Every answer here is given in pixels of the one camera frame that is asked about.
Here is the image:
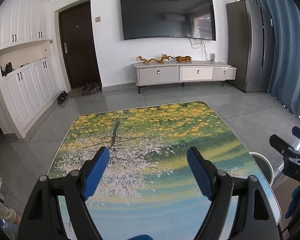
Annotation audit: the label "white router box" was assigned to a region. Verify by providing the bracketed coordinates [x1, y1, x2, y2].
[210, 53, 216, 62]

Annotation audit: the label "golden tiger figurine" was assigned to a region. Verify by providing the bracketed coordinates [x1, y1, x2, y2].
[175, 56, 192, 62]

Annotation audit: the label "brown shoes by door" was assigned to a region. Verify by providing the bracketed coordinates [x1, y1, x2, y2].
[82, 82, 102, 95]

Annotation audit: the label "golden dragon figurine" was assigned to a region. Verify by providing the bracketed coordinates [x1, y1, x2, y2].
[136, 54, 172, 64]

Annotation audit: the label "blue curtain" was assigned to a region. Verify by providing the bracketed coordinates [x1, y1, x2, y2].
[252, 0, 300, 119]

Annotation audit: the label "wall mounted black television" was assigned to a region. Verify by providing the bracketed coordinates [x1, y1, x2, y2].
[120, 0, 216, 41]

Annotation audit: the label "grey refrigerator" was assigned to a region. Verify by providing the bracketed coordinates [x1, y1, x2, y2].
[226, 0, 275, 92]

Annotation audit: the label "white round trash bin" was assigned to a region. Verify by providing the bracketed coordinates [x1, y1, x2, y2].
[249, 152, 274, 186]

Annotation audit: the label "light switch plate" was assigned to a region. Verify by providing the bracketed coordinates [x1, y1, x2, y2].
[95, 16, 101, 22]

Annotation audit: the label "white shoe cabinet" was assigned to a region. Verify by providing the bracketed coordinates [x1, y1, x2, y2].
[0, 0, 63, 139]

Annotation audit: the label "dark brown entrance door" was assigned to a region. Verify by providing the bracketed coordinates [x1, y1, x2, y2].
[59, 1, 101, 89]

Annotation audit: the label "white tv cabinet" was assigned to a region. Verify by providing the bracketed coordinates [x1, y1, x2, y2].
[134, 61, 237, 92]

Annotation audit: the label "black shoes on floor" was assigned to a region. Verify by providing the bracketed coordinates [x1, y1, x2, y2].
[57, 91, 68, 105]

